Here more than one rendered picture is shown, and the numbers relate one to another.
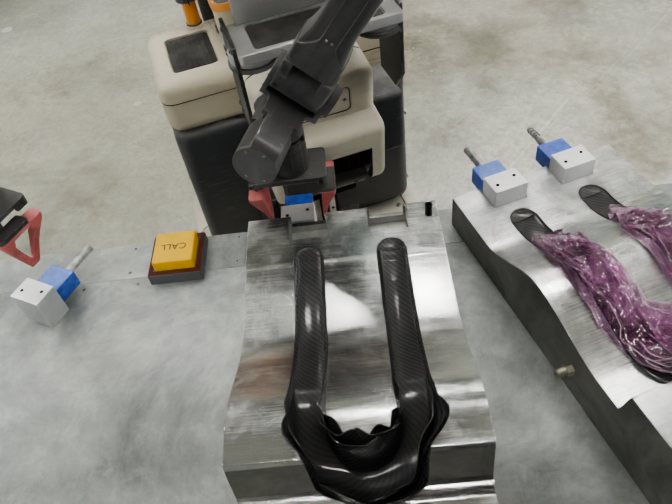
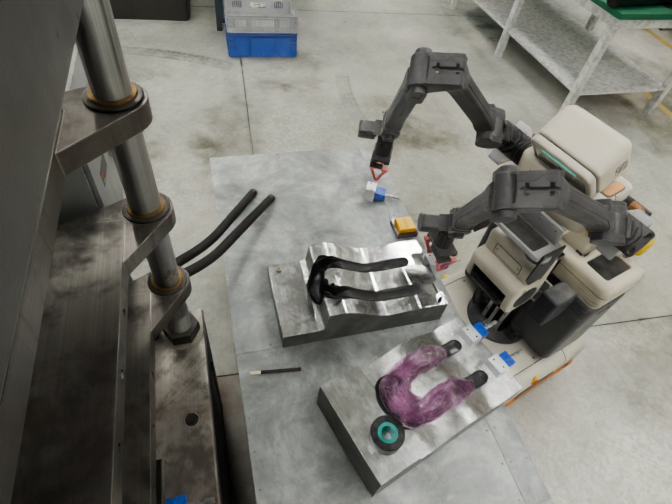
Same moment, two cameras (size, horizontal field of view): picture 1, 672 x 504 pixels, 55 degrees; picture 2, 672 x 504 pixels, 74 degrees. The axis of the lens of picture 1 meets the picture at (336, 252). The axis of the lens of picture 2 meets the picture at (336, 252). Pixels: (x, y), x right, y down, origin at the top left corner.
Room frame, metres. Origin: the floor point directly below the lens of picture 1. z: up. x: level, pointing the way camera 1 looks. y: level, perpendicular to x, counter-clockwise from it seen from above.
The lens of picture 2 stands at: (-0.06, -0.70, 1.96)
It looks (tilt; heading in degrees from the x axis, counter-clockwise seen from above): 49 degrees down; 63
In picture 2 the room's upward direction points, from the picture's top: 10 degrees clockwise
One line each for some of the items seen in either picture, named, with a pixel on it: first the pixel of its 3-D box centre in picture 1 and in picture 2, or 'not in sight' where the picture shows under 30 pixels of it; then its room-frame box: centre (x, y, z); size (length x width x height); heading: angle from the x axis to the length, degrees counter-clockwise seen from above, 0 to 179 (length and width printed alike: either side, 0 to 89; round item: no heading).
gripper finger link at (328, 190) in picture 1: (312, 191); (441, 258); (0.69, 0.02, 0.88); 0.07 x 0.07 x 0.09; 86
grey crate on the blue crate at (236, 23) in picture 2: not in sight; (260, 15); (0.85, 3.30, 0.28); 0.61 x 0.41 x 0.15; 172
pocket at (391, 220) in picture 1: (387, 226); (431, 289); (0.61, -0.08, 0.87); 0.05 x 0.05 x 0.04; 86
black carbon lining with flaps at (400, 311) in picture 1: (359, 340); (364, 277); (0.40, -0.01, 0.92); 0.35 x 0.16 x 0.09; 176
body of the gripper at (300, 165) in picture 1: (286, 155); (444, 238); (0.69, 0.04, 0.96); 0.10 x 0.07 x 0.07; 86
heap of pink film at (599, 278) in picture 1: (644, 268); (427, 381); (0.44, -0.35, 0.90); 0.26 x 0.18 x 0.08; 13
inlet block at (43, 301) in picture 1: (62, 278); (382, 194); (0.66, 0.41, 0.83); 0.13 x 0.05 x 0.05; 148
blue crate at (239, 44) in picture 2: not in sight; (260, 35); (0.85, 3.30, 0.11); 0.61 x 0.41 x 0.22; 172
